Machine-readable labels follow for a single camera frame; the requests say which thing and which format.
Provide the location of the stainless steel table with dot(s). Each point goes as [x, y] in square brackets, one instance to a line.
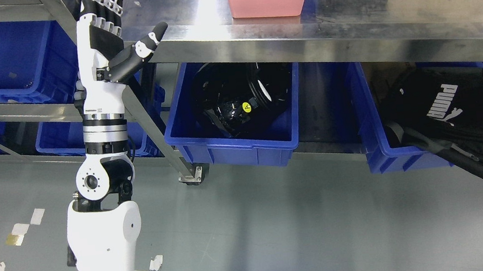
[325, 31]

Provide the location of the white tape scraps on floor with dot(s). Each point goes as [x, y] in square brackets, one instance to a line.
[19, 231]

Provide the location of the blue bin lower left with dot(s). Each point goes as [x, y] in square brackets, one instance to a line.
[66, 139]

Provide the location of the blue bin with black helmet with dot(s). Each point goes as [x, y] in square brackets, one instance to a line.
[272, 147]

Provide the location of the blue bin with black bag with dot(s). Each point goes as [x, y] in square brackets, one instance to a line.
[385, 155]

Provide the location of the steel shelf frame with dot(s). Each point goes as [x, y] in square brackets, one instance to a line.
[63, 12]

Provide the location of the black glossy helmet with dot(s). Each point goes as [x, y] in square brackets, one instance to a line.
[240, 100]

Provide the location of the black Puma bag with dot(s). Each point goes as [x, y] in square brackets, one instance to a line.
[440, 110]

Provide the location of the blue bin upper left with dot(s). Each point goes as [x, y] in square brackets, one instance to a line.
[38, 63]

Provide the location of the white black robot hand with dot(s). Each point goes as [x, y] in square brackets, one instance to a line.
[103, 61]

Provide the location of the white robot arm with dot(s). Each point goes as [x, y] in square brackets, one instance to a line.
[103, 222]

